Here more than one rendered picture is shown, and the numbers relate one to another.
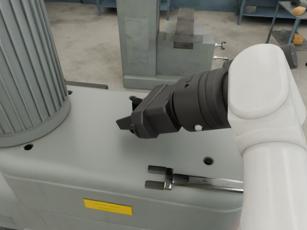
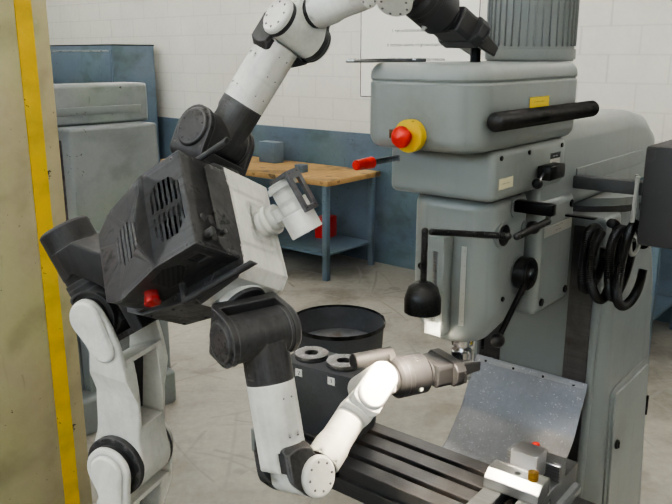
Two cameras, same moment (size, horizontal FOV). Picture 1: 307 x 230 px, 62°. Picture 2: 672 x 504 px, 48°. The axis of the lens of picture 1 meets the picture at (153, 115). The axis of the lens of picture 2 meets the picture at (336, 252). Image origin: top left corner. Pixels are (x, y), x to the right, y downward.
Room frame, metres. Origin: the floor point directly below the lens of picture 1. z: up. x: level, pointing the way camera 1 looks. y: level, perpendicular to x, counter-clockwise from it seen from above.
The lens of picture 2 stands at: (0.88, -1.49, 1.91)
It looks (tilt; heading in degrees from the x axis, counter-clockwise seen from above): 15 degrees down; 119
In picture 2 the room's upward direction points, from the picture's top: straight up
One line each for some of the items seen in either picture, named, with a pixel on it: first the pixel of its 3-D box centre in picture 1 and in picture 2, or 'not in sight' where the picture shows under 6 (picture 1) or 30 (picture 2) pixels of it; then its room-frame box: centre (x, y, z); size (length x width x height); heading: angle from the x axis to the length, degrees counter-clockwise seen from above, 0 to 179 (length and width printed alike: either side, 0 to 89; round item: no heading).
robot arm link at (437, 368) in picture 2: not in sight; (427, 371); (0.32, -0.05, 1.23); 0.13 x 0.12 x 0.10; 147
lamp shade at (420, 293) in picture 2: not in sight; (422, 296); (0.36, -0.18, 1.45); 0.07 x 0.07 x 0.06
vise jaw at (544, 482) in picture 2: not in sight; (516, 482); (0.53, -0.06, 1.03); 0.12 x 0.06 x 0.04; 171
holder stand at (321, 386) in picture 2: not in sight; (327, 391); (-0.03, 0.12, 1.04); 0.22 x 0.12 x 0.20; 177
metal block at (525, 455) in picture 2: not in sight; (528, 461); (0.54, 0.00, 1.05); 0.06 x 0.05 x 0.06; 171
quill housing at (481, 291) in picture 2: not in sight; (467, 261); (0.37, 0.03, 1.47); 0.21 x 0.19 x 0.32; 170
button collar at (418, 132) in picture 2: not in sight; (410, 135); (0.33, -0.20, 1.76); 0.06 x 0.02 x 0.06; 170
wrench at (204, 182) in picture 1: (224, 184); (385, 60); (0.23, -0.11, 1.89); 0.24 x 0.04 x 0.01; 82
